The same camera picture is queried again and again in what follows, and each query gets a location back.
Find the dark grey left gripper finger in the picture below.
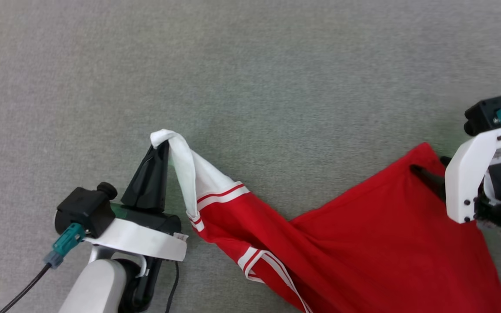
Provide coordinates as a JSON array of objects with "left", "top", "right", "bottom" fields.
[
  {"left": 121, "top": 145, "right": 156, "bottom": 210},
  {"left": 148, "top": 141, "right": 171, "bottom": 213}
]

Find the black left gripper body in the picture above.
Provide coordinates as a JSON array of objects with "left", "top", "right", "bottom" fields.
[{"left": 110, "top": 203, "right": 183, "bottom": 234}]

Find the red and white garment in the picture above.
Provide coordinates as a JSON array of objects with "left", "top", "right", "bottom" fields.
[{"left": 150, "top": 129, "right": 501, "bottom": 313}]

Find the white left camera bracket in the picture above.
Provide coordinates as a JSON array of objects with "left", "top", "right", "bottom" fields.
[{"left": 83, "top": 217, "right": 189, "bottom": 262}]

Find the white camera bracket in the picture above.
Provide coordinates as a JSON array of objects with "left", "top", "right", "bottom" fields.
[
  {"left": 445, "top": 123, "right": 501, "bottom": 224},
  {"left": 83, "top": 217, "right": 189, "bottom": 262}
]

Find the white right camera bracket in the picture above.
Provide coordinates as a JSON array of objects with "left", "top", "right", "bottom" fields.
[{"left": 445, "top": 123, "right": 501, "bottom": 224}]

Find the thin black cable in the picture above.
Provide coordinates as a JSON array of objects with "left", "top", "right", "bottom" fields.
[{"left": 165, "top": 261, "right": 180, "bottom": 313}]

